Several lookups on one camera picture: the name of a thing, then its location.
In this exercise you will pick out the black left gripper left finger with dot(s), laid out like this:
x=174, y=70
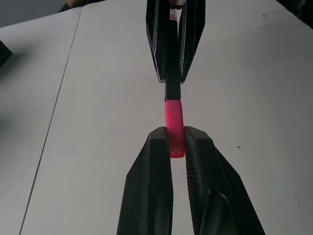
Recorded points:
x=146, y=186

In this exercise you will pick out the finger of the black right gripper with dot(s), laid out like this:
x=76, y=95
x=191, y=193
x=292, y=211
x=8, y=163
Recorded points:
x=192, y=36
x=157, y=36

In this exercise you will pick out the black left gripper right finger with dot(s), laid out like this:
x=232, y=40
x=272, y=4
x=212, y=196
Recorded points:
x=215, y=191

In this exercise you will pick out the black marker with red label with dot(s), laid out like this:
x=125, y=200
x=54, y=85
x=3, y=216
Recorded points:
x=173, y=91

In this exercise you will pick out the red marker cap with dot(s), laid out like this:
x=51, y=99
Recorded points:
x=173, y=115

